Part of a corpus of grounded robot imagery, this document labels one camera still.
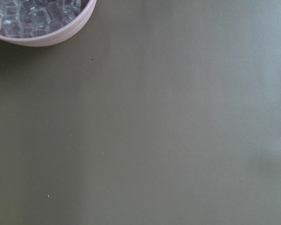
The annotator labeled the pink ice bowl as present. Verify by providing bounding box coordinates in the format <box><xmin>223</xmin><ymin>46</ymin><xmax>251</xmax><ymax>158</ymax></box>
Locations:
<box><xmin>0</xmin><ymin>0</ymin><xmax>96</xmax><ymax>47</ymax></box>

